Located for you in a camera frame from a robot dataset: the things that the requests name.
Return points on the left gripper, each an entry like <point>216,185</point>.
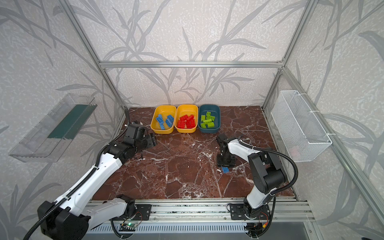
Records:
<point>150,141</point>

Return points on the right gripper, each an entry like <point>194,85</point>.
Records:
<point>226,160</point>

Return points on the red brick top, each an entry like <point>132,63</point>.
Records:
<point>181,124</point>

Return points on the red brick diagonal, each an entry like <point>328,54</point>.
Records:
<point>190,117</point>

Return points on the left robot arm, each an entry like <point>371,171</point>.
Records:
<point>68,217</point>

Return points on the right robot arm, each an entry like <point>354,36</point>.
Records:
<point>266,167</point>

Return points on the left yellow bin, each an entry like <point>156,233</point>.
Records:
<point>164,110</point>

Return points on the yellow bin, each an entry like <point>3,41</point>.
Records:
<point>164,110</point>
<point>186,110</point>

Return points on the middle yellow bin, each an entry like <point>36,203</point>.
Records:
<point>186,110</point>

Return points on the teal bin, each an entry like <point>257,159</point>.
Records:
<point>216,112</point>

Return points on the clear acrylic shelf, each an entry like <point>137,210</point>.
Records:
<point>49,139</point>

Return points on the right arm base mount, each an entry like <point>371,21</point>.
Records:
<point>245,212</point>

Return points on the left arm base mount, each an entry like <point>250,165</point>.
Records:
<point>139,212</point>

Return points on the white wire basket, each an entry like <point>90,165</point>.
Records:
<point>302,133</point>

